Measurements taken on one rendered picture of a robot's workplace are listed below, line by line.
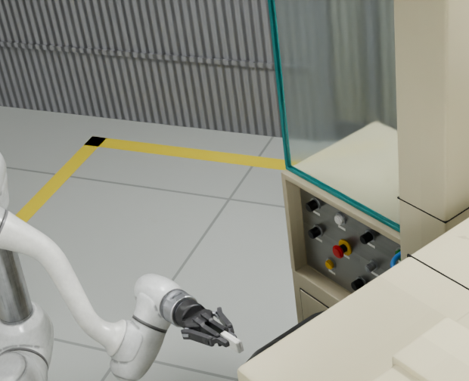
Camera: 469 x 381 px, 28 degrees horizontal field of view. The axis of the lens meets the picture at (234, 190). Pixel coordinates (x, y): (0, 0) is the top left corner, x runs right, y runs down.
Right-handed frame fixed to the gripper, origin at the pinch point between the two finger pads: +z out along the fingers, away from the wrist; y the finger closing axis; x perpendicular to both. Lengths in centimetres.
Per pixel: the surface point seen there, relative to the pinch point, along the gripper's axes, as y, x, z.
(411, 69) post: 28, -68, 46
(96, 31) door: 140, 15, -330
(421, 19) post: 28, -78, 50
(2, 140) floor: 77, 68, -371
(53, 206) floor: 64, 81, -283
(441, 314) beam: -4, -44, 78
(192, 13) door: 172, 9, -272
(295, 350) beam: -25, -46, 68
